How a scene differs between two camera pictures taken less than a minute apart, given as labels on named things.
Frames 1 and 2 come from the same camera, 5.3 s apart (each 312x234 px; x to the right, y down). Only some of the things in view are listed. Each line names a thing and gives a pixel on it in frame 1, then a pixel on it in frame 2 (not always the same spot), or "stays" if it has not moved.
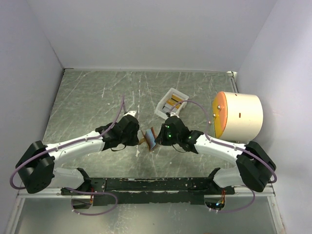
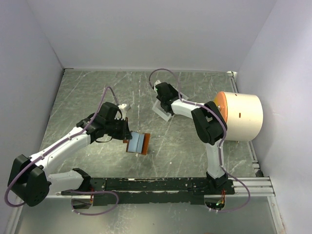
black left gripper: [135, 140] -> [125, 133]
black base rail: [111, 191] stays
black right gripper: [161, 139] -> [175, 93]
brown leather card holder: [144, 140] -> [139, 144]
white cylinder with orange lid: [237, 117] stays
